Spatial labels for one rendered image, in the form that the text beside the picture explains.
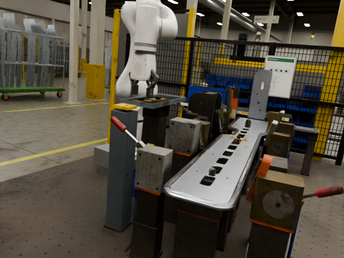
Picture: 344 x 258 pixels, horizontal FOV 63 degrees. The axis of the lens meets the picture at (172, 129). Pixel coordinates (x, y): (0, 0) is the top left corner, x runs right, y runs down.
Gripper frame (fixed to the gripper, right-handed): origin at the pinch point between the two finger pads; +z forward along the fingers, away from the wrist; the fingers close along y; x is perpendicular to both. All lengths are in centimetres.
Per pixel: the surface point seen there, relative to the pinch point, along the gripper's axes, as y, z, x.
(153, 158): 28.9, 14.4, -17.4
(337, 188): 71, 12, 2
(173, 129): 14.9, 11.2, 4.3
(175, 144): 16.1, 16.5, 4.8
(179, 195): 43, 19, -20
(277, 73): -13, -13, 142
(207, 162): 31.1, 18.8, 5.2
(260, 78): -11, -9, 113
